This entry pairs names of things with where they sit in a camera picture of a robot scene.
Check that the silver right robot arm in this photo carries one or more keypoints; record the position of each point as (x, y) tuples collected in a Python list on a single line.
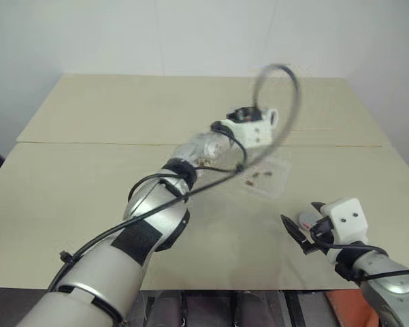
[(394, 289)]

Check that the orange red sheet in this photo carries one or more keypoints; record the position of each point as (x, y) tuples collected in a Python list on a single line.
[(347, 310)]

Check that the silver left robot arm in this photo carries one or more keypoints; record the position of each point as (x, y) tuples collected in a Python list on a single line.
[(98, 279)]

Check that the clear plastic container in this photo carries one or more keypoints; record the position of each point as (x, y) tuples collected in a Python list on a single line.
[(275, 184)]

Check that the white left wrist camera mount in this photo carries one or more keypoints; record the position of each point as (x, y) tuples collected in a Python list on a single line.
[(255, 134)]

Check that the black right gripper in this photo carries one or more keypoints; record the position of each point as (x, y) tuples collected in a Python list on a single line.
[(318, 247)]

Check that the black frame bar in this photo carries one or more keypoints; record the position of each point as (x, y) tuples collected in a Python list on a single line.
[(292, 310)]

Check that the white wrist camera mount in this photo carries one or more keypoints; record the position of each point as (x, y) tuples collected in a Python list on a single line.
[(255, 134), (347, 218)]

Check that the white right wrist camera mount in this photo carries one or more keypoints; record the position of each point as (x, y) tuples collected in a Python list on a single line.
[(347, 218)]

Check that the dark rounded shape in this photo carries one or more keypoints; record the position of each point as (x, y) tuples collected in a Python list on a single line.
[(137, 311), (165, 311)]

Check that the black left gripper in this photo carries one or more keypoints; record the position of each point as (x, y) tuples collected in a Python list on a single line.
[(236, 116)]

